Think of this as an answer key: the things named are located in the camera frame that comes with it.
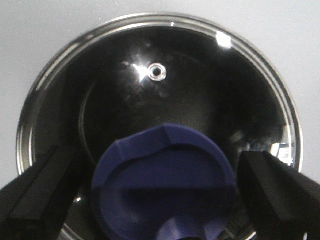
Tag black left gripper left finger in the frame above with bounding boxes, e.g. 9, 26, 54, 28
0, 146, 83, 240

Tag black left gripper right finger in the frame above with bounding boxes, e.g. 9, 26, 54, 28
237, 151, 320, 240

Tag glass lid with blue knob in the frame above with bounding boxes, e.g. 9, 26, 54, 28
16, 13, 304, 240

